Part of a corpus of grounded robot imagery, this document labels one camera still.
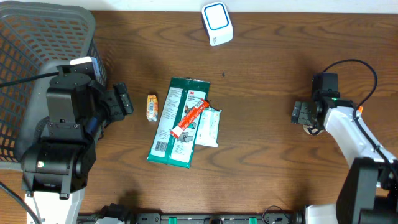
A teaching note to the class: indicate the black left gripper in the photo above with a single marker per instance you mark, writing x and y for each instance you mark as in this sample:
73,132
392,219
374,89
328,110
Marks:
116,102

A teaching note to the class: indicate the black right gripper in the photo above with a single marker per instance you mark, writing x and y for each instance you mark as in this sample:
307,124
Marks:
301,112

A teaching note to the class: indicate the green lid spice jar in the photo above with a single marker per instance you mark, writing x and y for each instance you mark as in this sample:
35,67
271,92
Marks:
311,130

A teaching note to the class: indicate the red white sachet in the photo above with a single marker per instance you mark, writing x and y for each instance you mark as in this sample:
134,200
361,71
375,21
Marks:
189,118

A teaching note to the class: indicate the white teal wipes packet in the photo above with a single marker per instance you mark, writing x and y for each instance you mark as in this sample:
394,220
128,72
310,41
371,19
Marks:
207,134

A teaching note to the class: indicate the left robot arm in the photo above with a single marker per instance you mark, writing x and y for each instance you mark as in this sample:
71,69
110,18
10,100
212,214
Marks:
55,168

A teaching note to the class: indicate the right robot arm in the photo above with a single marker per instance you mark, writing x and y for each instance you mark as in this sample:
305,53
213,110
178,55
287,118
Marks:
369,193

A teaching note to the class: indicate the white barcode scanner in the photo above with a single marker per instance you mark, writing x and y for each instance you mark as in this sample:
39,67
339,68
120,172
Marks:
217,23

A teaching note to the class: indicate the black mounting rail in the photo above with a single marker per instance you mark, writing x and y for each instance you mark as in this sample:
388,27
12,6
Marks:
120,214

